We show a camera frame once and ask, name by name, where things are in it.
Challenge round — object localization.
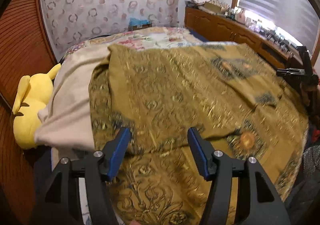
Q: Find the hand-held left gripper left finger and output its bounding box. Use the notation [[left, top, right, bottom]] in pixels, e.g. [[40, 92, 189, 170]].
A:
[[30, 127, 132, 225]]

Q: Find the yellow plush toy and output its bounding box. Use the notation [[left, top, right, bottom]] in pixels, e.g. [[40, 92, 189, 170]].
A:
[[12, 63, 62, 150]]

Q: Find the dark blue bed sheet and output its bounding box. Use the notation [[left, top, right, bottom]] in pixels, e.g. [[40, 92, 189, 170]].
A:
[[187, 28, 209, 42]]

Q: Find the olive gold patterned blanket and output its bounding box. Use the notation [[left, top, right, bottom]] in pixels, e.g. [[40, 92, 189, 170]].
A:
[[89, 41, 310, 225]]

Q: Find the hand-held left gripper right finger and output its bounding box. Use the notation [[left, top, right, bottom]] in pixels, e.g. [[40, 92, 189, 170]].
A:
[[187, 127, 292, 225]]

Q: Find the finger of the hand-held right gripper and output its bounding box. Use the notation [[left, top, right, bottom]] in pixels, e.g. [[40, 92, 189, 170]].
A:
[[276, 68, 309, 76], [297, 46, 314, 75]]

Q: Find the wooden sideboard cabinet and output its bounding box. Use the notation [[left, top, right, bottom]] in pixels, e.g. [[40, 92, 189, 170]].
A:
[[184, 6, 304, 68]]

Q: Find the wooden louvered wardrobe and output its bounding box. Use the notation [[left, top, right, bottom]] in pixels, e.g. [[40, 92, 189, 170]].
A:
[[0, 0, 58, 225]]

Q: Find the beige cloth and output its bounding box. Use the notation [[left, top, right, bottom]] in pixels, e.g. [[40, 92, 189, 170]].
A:
[[34, 44, 115, 151]]

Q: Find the floral bed quilt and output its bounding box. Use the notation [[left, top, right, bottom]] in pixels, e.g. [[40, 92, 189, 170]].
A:
[[60, 27, 240, 225]]

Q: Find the row of small bottles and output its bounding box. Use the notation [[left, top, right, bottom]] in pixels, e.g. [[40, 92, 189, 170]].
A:
[[224, 6, 237, 18]]

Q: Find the cardboard box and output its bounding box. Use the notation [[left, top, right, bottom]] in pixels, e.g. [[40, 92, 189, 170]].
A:
[[204, 2, 222, 13]]

